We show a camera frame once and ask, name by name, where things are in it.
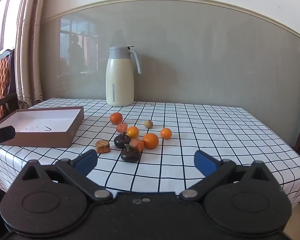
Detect dark purple mangosteen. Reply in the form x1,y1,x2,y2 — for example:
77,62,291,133
114,132,132,149
120,144,141,162

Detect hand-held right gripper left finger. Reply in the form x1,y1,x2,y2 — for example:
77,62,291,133
15,149,113,202

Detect brown cake piece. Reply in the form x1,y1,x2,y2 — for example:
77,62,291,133
95,140,111,154

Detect beige lace-trimmed curtain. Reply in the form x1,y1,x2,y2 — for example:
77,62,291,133
15,0,49,109

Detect red-framed window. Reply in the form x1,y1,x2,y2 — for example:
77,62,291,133
0,0,28,60

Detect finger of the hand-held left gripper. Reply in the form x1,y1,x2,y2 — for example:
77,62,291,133
0,126,16,145

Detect large orange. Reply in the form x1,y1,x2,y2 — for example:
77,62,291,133
142,133,159,149

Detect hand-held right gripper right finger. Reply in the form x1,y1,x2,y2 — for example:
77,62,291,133
179,150,280,202

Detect cream thermos jug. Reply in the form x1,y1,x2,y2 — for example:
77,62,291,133
105,45,142,107

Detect brown cardboard box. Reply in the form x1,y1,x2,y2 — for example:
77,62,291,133
0,106,85,148

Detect small orange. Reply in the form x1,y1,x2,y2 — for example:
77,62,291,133
160,128,172,140
126,126,140,139
110,112,123,125

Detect checked white tablecloth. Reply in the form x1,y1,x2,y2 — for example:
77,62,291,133
0,99,300,205

